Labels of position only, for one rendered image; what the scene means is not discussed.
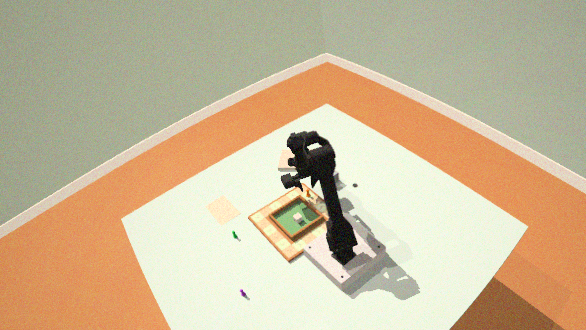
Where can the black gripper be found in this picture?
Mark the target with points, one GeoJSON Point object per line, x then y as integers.
{"type": "Point", "coordinates": [302, 172]}

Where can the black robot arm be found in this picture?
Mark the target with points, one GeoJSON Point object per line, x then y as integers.
{"type": "Point", "coordinates": [340, 234]}

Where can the beige die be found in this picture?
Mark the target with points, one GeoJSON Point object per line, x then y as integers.
{"type": "Point", "coordinates": [297, 218]}

